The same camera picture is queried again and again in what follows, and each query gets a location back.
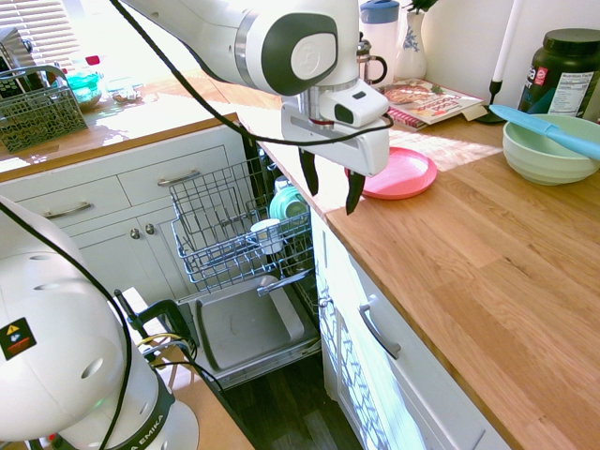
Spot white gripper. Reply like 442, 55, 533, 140
280, 86, 391, 217

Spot pink red plate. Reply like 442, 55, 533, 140
345, 146, 439, 202

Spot lower dishwasher rack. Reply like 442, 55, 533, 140
276, 229, 323, 325

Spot open dishwasher door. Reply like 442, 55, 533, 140
174, 275, 323, 391

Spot green bowl in rack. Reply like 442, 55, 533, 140
268, 186, 309, 222

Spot white cup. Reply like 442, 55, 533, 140
248, 217, 285, 256

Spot glass french press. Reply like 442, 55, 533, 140
355, 31, 389, 86

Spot cookbook with red binding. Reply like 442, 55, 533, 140
374, 77, 487, 132

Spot white vase with blue flowers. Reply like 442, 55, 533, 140
394, 10, 428, 83

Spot white pitcher with blue lid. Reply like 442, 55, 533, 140
359, 0, 401, 79

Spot black candle holder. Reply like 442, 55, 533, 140
474, 79, 505, 125

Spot mint green mixing bowl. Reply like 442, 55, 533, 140
502, 113, 600, 187

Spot black table clamp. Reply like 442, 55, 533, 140
113, 289, 199, 358

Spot clear food container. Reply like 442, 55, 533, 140
108, 78, 143, 104

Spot blue spatula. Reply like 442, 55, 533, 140
487, 103, 600, 162

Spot white taper candle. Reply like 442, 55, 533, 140
492, 0, 525, 83

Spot black protein powder jar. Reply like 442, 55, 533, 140
517, 28, 600, 124

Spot container with green lid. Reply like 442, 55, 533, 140
64, 68, 104, 113

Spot grey cutlery basket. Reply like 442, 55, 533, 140
0, 65, 90, 155

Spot window blinds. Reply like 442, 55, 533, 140
0, 0, 82, 63

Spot black countertop appliance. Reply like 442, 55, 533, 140
0, 26, 35, 100

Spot wire dishwasher rack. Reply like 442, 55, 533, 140
167, 156, 315, 294

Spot curved silver cabinet handle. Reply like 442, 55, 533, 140
357, 294, 402, 361

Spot long silver drawer handle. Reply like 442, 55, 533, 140
156, 169, 203, 188

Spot long black robot cable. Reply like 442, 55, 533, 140
109, 0, 394, 144

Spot bundle of base cables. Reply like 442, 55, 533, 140
136, 331, 227, 396

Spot short silver drawer handle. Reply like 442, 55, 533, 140
43, 201, 93, 221

